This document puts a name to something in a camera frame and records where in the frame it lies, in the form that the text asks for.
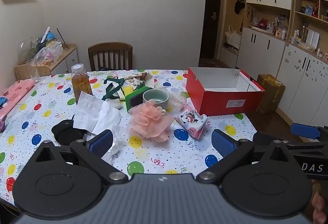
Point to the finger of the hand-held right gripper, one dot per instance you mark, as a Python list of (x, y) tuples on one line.
[(262, 136), (305, 130)]

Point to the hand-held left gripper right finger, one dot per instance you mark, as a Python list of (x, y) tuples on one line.
[(223, 142)]

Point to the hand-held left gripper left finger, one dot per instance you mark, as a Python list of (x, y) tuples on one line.
[(100, 140)]

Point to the white paper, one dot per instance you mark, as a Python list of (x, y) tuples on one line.
[(89, 111)]

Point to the black pouch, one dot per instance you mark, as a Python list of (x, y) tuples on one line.
[(65, 131)]

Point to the panda print packet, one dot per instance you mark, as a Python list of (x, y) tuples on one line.
[(191, 121)]

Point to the red shoe box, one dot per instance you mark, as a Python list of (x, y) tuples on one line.
[(217, 103)]

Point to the green scouring sponge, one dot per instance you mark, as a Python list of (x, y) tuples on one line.
[(133, 102)]

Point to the pink mesh bath pouf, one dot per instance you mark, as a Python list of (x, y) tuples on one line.
[(148, 121)]

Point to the yellow sponge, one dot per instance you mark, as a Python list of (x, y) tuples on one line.
[(128, 90)]

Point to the clear bubble wrap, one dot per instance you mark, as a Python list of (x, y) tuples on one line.
[(179, 101)]

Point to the Christmas print cloth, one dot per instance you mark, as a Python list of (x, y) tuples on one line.
[(135, 79)]

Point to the person's right hand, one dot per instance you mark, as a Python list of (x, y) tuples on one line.
[(320, 207)]

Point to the clear plastic wrapper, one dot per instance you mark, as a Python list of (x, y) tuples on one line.
[(116, 142)]

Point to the cardboard box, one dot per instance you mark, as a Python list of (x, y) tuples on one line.
[(270, 93)]

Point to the tea bottle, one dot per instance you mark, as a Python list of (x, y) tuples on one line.
[(80, 85)]

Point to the balloon print tablecloth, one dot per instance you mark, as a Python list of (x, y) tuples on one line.
[(164, 152)]

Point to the pale green mug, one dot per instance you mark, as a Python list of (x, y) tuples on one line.
[(155, 96)]

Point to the black plastic bag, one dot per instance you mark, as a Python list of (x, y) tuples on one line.
[(106, 69)]

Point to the wooden top side cabinet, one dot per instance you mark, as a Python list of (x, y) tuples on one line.
[(64, 55)]

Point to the white rectangular box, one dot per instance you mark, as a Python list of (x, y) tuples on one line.
[(313, 37)]

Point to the wooden chair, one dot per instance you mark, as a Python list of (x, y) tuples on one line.
[(110, 47)]

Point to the clear drinking glass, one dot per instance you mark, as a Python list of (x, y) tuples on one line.
[(33, 73)]

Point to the pink packet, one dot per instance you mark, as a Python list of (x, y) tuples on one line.
[(15, 93)]

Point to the clear bag of snacks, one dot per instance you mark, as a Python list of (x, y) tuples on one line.
[(48, 56)]

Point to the white shopping bag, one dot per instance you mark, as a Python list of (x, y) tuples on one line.
[(233, 38)]

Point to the blue round container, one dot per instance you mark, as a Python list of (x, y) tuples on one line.
[(50, 35)]

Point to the white tube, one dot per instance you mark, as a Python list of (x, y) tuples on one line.
[(46, 33)]

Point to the black hanging bag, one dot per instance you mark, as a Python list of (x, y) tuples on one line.
[(240, 5)]

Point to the dark door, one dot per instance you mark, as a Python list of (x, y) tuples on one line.
[(208, 9)]

